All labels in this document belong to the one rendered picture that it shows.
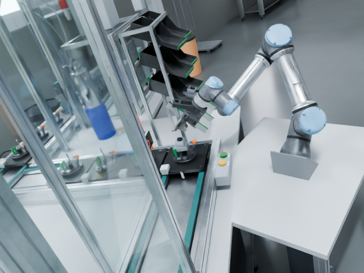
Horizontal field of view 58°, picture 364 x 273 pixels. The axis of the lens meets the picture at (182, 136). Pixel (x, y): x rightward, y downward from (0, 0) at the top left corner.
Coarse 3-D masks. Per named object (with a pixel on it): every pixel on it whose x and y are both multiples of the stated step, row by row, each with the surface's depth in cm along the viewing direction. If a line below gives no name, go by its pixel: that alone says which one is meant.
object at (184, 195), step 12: (168, 180) 177; (180, 180) 174; (192, 180) 171; (204, 180) 168; (168, 192) 168; (180, 192) 166; (192, 192) 163; (180, 204) 158; (192, 204) 151; (180, 216) 151; (192, 216) 144; (180, 228) 145; (192, 228) 138; (192, 240) 135
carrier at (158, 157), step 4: (164, 148) 196; (152, 152) 196; (156, 152) 195; (160, 152) 194; (164, 152) 193; (156, 156) 191; (160, 156) 190; (164, 156) 189; (156, 160) 187; (160, 160) 186; (164, 160) 188; (156, 164) 184; (160, 164) 183
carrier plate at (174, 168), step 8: (200, 144) 189; (208, 144) 187; (168, 152) 191; (200, 152) 182; (168, 160) 184; (200, 160) 175; (176, 168) 175; (184, 168) 173; (192, 168) 171; (200, 168) 169
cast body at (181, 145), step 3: (180, 138) 176; (183, 138) 177; (177, 141) 176; (180, 141) 175; (183, 141) 175; (177, 144) 176; (180, 144) 175; (183, 144) 175; (186, 144) 177; (174, 147) 179; (177, 147) 177; (180, 147) 177; (183, 147) 176; (186, 147) 176; (177, 150) 178; (180, 150) 178; (183, 150) 177; (186, 150) 177
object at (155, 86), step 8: (160, 72) 197; (152, 80) 187; (160, 80) 200; (176, 80) 196; (152, 88) 190; (160, 88) 188; (176, 88) 197; (184, 88) 198; (176, 96) 187; (184, 96) 191
